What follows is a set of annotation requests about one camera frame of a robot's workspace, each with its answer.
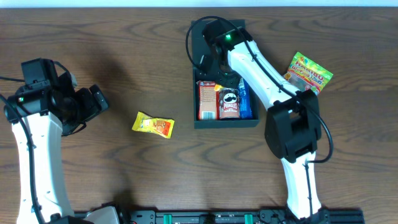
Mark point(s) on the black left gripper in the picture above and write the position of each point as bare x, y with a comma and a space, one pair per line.
94, 100

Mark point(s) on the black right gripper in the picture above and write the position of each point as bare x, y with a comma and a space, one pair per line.
223, 80

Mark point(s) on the black gift box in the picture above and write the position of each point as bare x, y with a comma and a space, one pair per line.
199, 49

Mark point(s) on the yellow candy packet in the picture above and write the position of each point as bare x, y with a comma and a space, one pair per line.
147, 124
218, 87

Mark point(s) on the small Pringles can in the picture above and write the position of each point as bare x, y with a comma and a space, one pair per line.
229, 104

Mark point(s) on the red snack box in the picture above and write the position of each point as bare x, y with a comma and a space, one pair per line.
207, 100

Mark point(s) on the blue cookie packet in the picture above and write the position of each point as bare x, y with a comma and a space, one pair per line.
244, 100

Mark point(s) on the Haribo gummy worms bag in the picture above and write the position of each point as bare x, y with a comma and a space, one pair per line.
306, 74

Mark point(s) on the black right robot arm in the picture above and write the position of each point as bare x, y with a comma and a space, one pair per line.
293, 123

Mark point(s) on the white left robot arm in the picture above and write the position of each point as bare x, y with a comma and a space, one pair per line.
43, 193

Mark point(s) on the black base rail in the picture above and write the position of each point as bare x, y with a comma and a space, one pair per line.
264, 216

